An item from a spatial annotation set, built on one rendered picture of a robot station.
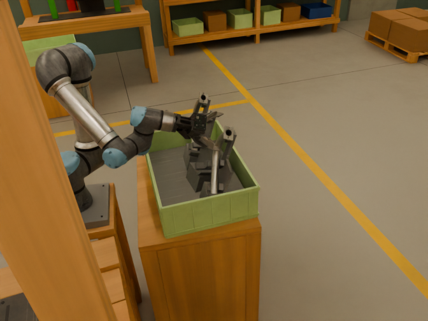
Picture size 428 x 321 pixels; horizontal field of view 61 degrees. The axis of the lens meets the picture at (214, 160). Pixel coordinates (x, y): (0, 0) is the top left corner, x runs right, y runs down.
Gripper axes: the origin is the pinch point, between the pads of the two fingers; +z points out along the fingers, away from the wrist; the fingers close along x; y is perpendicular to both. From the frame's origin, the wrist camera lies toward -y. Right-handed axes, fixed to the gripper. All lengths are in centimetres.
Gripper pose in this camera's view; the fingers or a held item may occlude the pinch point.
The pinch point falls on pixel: (221, 132)
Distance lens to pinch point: 144.0
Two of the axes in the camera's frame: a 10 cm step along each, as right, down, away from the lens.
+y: 3.1, -1.9, -9.3
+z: 9.5, 1.4, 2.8
